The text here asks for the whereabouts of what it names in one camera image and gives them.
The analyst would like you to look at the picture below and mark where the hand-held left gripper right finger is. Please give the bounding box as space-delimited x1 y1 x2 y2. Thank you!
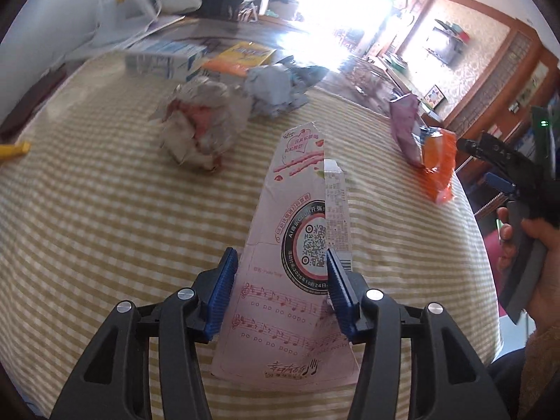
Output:
325 248 512 420

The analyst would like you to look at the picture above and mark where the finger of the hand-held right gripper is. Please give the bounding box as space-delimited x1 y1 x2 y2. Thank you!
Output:
483 172 520 198
456 133 537 176

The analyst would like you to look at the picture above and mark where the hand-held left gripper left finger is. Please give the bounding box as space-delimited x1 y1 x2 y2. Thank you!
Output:
49 247 239 420

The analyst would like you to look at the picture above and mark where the orange snack bag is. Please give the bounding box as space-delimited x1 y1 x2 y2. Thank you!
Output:
419 126 458 204

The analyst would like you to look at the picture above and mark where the pink white carton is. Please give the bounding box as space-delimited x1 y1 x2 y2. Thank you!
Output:
211 120 362 389

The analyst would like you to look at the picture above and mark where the pink plastic wrapper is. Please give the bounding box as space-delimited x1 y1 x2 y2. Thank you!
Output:
389 93 432 168

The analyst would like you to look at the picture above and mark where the blue toothpaste box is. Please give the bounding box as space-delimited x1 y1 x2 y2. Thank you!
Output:
244 64 309 120

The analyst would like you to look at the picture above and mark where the person's right forearm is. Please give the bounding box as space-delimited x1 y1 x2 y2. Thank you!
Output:
519 267 560 420

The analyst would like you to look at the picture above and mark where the person's right hand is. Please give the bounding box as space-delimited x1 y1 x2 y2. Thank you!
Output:
496 207 560 281

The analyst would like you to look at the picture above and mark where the small framed picture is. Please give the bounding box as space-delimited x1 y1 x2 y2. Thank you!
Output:
423 85 446 109

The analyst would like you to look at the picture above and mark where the yellow orange drink carton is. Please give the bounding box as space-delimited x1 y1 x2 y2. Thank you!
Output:
202 41 277 78

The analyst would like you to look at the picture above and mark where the blue white milk carton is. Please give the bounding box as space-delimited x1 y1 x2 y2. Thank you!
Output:
124 38 209 81

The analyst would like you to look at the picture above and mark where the white desk fan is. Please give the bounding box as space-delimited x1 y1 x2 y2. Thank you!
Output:
97 0 163 47

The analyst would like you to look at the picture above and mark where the wall television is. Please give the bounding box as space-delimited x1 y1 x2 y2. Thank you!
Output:
430 26 461 65

